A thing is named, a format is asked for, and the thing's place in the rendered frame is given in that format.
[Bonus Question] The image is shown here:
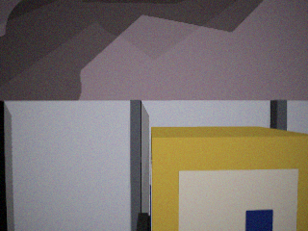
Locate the yellow carton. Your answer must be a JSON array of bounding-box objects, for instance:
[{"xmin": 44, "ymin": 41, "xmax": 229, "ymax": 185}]
[{"xmin": 150, "ymin": 126, "xmax": 308, "ymax": 231}]

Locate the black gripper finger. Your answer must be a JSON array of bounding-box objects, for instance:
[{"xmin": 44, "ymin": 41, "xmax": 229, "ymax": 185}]
[{"xmin": 137, "ymin": 213, "xmax": 151, "ymax": 231}]

